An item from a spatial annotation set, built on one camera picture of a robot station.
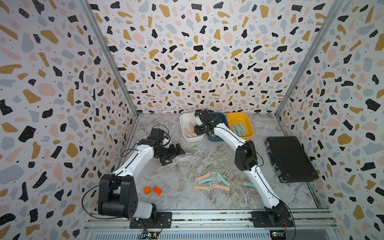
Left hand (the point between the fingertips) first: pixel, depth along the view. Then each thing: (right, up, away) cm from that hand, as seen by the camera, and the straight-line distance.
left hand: (180, 155), depth 84 cm
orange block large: (-13, -20, 0) cm, 24 cm away
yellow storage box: (+38, +23, +33) cm, 55 cm away
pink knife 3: (+23, -18, 0) cm, 29 cm away
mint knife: (+40, +14, +26) cm, 49 cm away
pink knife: (+1, +12, +25) cm, 28 cm away
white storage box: (0, +23, +31) cm, 38 cm away
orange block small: (-18, -19, -2) cm, 26 cm away
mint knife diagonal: (+25, -15, +3) cm, 29 cm away
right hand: (+8, +14, +20) cm, 26 cm away
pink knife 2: (+12, -18, -1) cm, 22 cm away
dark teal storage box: (+28, +23, +30) cm, 47 cm away
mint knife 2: (+14, -15, +3) cm, 21 cm away
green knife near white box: (+5, 0, +17) cm, 17 cm away
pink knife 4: (+13, -13, +3) cm, 19 cm away
